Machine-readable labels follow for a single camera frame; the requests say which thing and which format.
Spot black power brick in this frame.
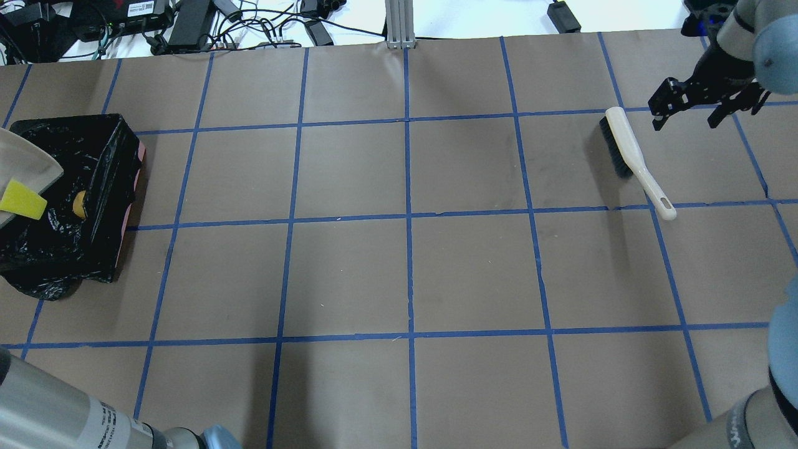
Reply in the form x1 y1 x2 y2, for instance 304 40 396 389
547 1 582 34

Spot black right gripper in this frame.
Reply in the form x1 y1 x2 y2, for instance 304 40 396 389
648 49 770 131

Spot beige hand brush black bristles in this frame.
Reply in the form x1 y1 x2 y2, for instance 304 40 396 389
598 106 676 221

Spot aluminium frame post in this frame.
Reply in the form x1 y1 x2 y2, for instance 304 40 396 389
385 0 417 49

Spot yellow potato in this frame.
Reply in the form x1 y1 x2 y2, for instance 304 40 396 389
72 190 87 221

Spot yellow green sponge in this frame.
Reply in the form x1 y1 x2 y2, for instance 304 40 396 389
1 178 47 220

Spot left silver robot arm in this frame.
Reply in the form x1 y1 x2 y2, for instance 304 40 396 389
1 349 242 448

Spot beige plastic dustpan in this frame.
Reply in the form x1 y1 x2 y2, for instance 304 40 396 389
1 130 64 227

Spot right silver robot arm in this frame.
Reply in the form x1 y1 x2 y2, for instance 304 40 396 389
648 1 797 448

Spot bin with black bag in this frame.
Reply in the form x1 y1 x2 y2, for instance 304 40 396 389
2 113 145 301

